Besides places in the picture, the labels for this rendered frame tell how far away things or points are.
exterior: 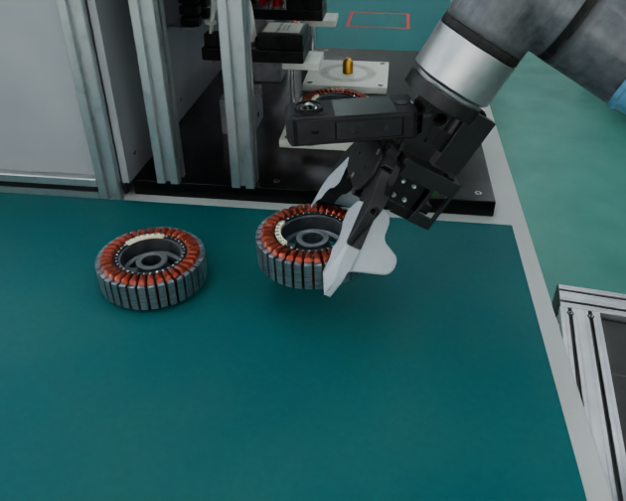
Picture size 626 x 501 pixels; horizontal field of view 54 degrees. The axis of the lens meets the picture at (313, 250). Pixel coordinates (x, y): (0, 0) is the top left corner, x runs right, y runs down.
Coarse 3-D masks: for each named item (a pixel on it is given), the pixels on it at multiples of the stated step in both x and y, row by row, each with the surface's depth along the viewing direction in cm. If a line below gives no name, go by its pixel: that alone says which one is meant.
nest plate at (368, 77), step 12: (324, 60) 120; (336, 60) 120; (312, 72) 114; (324, 72) 114; (336, 72) 114; (360, 72) 114; (372, 72) 114; (384, 72) 114; (312, 84) 108; (324, 84) 108; (336, 84) 108; (348, 84) 108; (360, 84) 108; (372, 84) 108; (384, 84) 108
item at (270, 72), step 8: (256, 64) 111; (264, 64) 111; (272, 64) 111; (280, 64) 111; (256, 72) 112; (264, 72) 112; (272, 72) 111; (280, 72) 111; (256, 80) 113; (264, 80) 112; (272, 80) 112; (280, 80) 112
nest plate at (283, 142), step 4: (284, 128) 92; (284, 132) 90; (280, 136) 89; (284, 136) 89; (280, 140) 88; (284, 140) 88; (280, 144) 89; (284, 144) 89; (288, 144) 88; (320, 144) 88; (324, 144) 88; (328, 144) 88; (332, 144) 88; (336, 144) 88; (340, 144) 87; (344, 144) 87; (348, 144) 87; (308, 148) 88; (312, 148) 88; (316, 148) 88; (320, 148) 88; (324, 148) 88; (328, 148) 88; (332, 148) 88; (336, 148) 88; (340, 148) 88; (344, 148) 88
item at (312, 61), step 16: (272, 32) 85; (288, 32) 85; (304, 32) 86; (208, 48) 86; (256, 48) 86; (272, 48) 85; (288, 48) 85; (304, 48) 86; (288, 64) 86; (304, 64) 86; (320, 64) 88
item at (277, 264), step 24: (288, 216) 63; (312, 216) 63; (336, 216) 62; (264, 240) 59; (288, 240) 62; (312, 240) 62; (336, 240) 62; (264, 264) 58; (288, 264) 56; (312, 264) 56; (312, 288) 57
